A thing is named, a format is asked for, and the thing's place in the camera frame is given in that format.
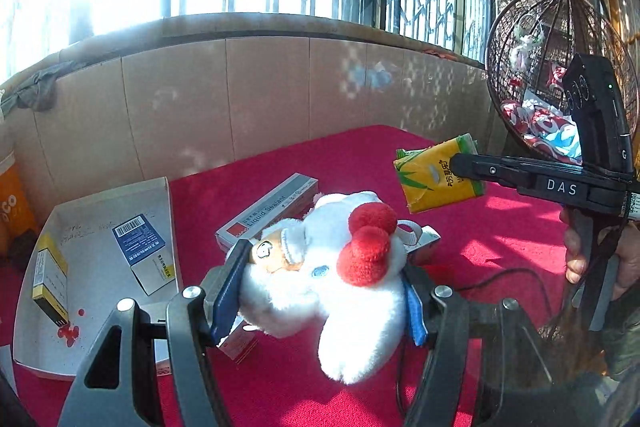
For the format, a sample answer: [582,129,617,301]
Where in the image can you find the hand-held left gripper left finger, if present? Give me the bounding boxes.
[57,239,256,427]

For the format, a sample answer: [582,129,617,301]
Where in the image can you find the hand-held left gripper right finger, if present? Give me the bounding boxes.
[400,264,576,427]

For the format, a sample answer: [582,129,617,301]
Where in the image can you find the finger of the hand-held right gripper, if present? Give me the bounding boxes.
[448,152,536,195]

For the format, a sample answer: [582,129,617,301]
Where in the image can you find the yellow tissue pack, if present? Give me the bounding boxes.
[393,133,486,214]

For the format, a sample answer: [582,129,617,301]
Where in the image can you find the white plush toy red pompoms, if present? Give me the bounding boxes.
[225,191,416,385]

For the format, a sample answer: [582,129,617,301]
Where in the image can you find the white cardboard tray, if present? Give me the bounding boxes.
[12,177,183,380]

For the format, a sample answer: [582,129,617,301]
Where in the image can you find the person's right hand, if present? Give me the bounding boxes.
[559,206,640,303]

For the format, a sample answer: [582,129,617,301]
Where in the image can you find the red patterned cushion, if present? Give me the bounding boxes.
[500,87,586,162]

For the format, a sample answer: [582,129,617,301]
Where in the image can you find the hanging wicker egg chair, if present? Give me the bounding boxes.
[484,0,640,162]

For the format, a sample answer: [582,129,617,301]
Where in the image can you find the blue white medicine box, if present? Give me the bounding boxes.
[112,213,180,297]

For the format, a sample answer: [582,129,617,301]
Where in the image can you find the grey sealant box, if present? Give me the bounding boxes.
[215,173,321,253]

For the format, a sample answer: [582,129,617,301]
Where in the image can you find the white hanging ornament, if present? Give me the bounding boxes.
[509,21,547,68]

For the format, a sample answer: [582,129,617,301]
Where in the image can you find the red table cloth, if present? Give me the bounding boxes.
[0,124,606,427]

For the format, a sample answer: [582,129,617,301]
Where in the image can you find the yellow black small box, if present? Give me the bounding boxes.
[31,234,71,327]

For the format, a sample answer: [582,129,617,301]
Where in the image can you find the orange paper cup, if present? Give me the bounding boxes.
[0,152,38,258]

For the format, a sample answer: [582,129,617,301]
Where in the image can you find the grey cloth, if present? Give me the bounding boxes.
[0,61,76,112]

